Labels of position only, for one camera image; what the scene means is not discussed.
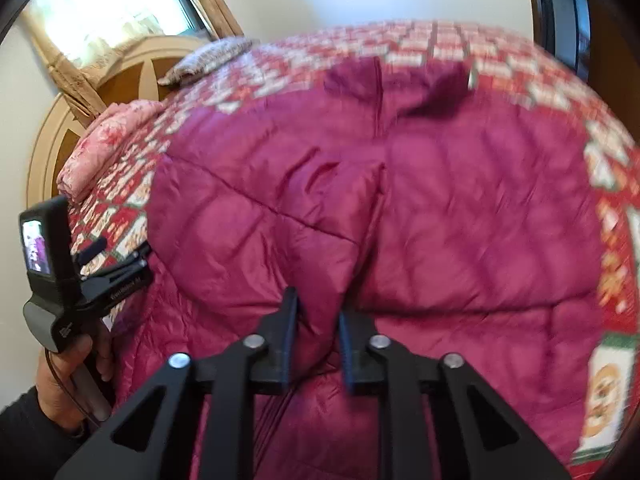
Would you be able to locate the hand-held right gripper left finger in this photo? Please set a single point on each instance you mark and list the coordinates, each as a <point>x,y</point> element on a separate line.
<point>294,322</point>

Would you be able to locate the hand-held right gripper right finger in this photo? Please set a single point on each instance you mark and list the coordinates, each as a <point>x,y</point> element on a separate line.
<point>347,350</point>

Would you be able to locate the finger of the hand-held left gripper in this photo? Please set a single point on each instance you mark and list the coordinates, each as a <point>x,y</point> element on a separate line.
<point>137,257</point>

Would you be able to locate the magenta down jacket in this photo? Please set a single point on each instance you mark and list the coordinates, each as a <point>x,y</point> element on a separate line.
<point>400,210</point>

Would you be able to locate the person's left hand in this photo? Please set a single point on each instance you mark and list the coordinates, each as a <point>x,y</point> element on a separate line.
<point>60,385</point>

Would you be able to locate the pink floral pillow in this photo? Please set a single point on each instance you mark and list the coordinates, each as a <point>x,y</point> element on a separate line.
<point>100,145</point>

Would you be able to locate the beige wooden headboard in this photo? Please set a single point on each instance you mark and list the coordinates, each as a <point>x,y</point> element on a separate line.
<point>135,75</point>

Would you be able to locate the striped pillow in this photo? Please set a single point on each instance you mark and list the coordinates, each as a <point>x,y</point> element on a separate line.
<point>210,57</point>

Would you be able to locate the white sheer curtain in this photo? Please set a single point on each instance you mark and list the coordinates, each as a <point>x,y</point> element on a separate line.
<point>100,20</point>

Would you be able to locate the tan curtain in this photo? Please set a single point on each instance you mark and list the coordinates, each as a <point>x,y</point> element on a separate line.
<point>220,10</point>

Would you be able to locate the red printed bed blanket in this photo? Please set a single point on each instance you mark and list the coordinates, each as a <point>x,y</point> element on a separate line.
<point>500,55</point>

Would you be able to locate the brown wooden door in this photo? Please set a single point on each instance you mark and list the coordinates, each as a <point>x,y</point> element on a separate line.
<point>616,60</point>

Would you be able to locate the dark door frame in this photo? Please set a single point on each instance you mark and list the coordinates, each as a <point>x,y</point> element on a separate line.
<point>545,0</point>

